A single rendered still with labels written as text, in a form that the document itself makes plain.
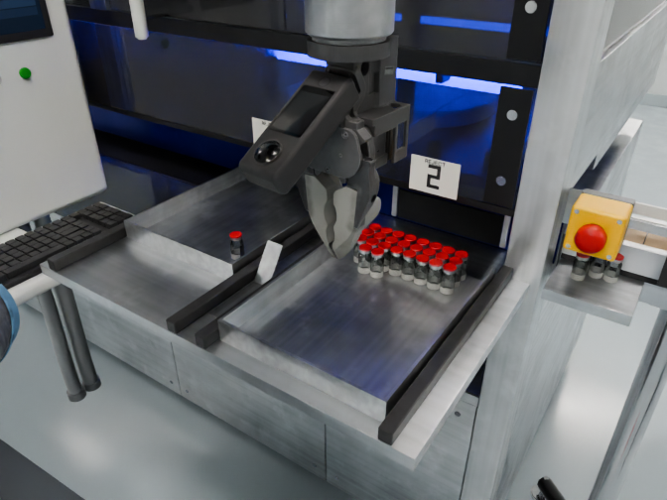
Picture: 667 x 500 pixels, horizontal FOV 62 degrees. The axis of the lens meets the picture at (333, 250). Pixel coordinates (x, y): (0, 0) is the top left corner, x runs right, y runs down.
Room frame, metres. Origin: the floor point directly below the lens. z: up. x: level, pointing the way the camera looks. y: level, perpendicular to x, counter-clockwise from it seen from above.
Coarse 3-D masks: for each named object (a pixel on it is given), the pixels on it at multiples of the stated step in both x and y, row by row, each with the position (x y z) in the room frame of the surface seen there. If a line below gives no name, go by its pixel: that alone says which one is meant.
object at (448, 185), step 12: (420, 156) 0.84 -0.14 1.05; (420, 168) 0.84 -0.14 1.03; (444, 168) 0.82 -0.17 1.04; (456, 168) 0.81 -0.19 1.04; (420, 180) 0.84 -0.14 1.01; (432, 180) 0.83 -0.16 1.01; (444, 180) 0.82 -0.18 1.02; (456, 180) 0.81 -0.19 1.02; (432, 192) 0.83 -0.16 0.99; (444, 192) 0.82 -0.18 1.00; (456, 192) 0.80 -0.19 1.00
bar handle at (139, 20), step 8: (136, 0) 1.10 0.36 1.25; (136, 8) 1.10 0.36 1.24; (144, 8) 1.11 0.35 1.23; (160, 8) 1.15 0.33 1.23; (168, 8) 1.16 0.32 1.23; (136, 16) 1.10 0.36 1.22; (144, 16) 1.10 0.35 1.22; (152, 16) 1.12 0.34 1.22; (160, 16) 1.14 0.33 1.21; (136, 24) 1.10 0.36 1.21; (144, 24) 1.10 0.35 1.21; (136, 32) 1.10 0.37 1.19; (144, 32) 1.10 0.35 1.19
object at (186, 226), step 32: (192, 192) 1.00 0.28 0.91; (224, 192) 1.06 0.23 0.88; (256, 192) 1.06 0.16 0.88; (288, 192) 1.06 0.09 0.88; (128, 224) 0.87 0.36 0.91; (160, 224) 0.92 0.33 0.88; (192, 224) 0.92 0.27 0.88; (224, 224) 0.92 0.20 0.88; (256, 224) 0.92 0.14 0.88; (288, 224) 0.92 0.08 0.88; (192, 256) 0.78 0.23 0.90; (224, 256) 0.81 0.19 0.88; (256, 256) 0.78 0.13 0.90
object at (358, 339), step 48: (288, 288) 0.71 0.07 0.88; (336, 288) 0.71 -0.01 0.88; (384, 288) 0.71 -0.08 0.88; (480, 288) 0.68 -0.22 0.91; (240, 336) 0.57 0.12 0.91; (288, 336) 0.60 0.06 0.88; (336, 336) 0.60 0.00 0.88; (384, 336) 0.60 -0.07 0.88; (432, 336) 0.60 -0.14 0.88; (336, 384) 0.48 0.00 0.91; (384, 384) 0.50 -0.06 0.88
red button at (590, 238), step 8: (592, 224) 0.68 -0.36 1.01; (584, 232) 0.67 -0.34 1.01; (592, 232) 0.66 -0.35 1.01; (600, 232) 0.66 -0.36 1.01; (576, 240) 0.67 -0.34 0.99; (584, 240) 0.66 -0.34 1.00; (592, 240) 0.66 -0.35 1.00; (600, 240) 0.65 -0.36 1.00; (584, 248) 0.66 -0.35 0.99; (592, 248) 0.65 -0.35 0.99; (600, 248) 0.65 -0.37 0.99
